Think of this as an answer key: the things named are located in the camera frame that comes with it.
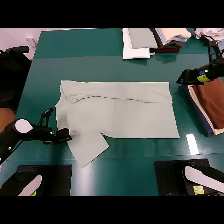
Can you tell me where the beige garment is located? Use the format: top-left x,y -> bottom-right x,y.
158,27 -> 193,43

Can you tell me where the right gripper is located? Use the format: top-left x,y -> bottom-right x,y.
176,67 -> 211,86

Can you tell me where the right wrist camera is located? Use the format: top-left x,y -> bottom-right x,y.
199,34 -> 224,66

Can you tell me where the peach garment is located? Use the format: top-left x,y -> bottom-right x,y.
187,84 -> 224,136

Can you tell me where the brown garment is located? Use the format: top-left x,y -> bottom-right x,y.
191,76 -> 224,131

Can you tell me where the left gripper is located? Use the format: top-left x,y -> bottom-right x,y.
43,127 -> 73,145

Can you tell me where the black garment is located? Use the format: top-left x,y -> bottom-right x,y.
149,27 -> 184,54

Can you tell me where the navy garment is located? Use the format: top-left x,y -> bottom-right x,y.
184,85 -> 219,138

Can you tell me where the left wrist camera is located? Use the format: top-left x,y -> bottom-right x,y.
39,106 -> 55,128

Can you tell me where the pale grey shirt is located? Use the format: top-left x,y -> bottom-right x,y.
54,79 -> 181,169

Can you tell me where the white garment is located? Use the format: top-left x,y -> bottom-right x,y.
121,27 -> 152,61
194,27 -> 224,43

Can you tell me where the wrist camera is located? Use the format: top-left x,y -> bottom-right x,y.
199,34 -> 224,66
39,106 -> 55,128

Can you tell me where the red garment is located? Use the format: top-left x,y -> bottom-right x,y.
153,47 -> 181,55

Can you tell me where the grey garment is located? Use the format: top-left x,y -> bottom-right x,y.
127,27 -> 158,50

